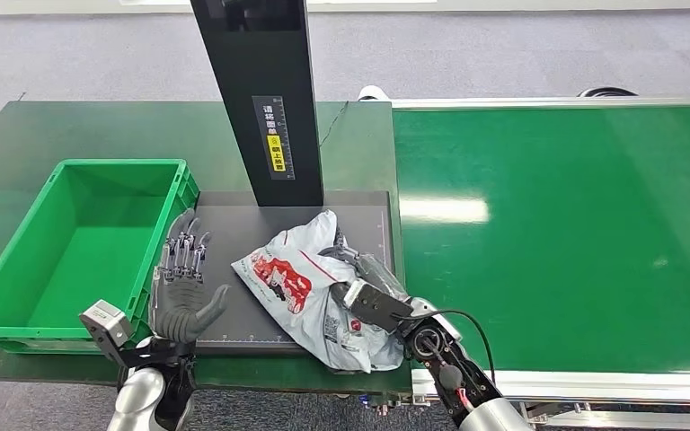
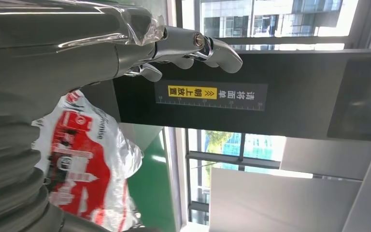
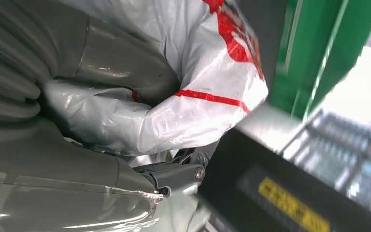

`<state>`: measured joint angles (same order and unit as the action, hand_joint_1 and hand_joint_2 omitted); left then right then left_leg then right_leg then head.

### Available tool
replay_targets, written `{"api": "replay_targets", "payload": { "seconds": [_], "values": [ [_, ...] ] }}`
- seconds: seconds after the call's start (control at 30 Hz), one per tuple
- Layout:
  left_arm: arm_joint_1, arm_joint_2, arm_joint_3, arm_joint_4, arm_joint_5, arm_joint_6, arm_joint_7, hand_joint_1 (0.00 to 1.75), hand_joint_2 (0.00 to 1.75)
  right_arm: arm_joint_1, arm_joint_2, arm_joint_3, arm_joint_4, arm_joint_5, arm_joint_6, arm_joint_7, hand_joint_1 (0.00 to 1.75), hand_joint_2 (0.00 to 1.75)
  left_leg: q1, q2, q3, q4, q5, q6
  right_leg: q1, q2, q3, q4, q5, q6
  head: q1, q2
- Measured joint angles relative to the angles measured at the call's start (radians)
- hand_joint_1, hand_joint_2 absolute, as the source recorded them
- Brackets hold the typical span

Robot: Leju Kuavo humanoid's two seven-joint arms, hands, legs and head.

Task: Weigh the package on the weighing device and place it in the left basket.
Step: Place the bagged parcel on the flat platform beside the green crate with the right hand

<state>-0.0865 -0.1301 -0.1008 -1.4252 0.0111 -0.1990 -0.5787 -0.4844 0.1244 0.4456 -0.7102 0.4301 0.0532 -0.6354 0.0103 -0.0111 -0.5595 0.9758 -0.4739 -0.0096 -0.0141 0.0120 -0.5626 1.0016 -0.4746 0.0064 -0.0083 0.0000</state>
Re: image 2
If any white red printed mail package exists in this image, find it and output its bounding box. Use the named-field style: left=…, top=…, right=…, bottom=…
left=31, top=90, right=144, bottom=232

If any black weighing device with column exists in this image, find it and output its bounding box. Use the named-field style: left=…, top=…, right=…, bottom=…
left=80, top=49, right=371, bottom=151

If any black yellow ruler label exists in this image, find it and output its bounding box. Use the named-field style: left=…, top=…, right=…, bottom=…
left=155, top=80, right=269, bottom=112

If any green conveyor belt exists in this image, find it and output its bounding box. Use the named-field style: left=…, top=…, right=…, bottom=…
left=127, top=134, right=177, bottom=232

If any glass window with frame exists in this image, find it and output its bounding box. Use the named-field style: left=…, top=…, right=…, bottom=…
left=176, top=0, right=371, bottom=51
left=185, top=128, right=314, bottom=226

